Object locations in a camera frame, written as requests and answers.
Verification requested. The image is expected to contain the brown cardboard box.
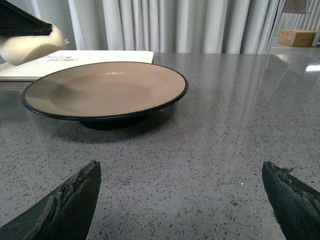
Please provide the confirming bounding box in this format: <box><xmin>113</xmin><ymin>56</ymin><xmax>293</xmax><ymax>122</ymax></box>
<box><xmin>278</xmin><ymin>29</ymin><xmax>317</xmax><ymax>48</ymax></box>

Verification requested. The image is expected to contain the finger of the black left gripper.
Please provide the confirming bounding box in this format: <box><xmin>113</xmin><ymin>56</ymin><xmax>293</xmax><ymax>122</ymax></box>
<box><xmin>0</xmin><ymin>0</ymin><xmax>53</xmax><ymax>37</ymax></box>

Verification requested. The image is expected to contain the white rectangular tray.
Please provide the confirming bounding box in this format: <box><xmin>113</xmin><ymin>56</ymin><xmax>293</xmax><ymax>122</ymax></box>
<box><xmin>0</xmin><ymin>50</ymin><xmax>154</xmax><ymax>82</ymax></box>

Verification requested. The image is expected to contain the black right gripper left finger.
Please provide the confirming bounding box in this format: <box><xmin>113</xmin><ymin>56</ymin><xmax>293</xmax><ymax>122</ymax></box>
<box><xmin>0</xmin><ymin>161</ymin><xmax>101</xmax><ymax>240</ymax></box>

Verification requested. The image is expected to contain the grey pleated curtain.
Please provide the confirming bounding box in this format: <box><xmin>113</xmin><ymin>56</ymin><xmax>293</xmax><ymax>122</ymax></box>
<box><xmin>13</xmin><ymin>0</ymin><xmax>284</xmax><ymax>54</ymax></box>

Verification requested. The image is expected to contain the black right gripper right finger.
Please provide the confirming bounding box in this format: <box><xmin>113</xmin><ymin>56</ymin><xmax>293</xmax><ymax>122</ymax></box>
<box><xmin>262</xmin><ymin>161</ymin><xmax>320</xmax><ymax>240</ymax></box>

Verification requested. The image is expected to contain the tan plate with black rim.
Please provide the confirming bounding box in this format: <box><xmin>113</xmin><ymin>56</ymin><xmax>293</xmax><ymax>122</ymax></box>
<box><xmin>21</xmin><ymin>61</ymin><xmax>189</xmax><ymax>129</ymax></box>

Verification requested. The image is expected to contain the white steamed bun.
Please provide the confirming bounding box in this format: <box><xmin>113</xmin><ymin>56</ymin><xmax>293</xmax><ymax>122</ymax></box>
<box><xmin>0</xmin><ymin>25</ymin><xmax>69</xmax><ymax>66</ymax></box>

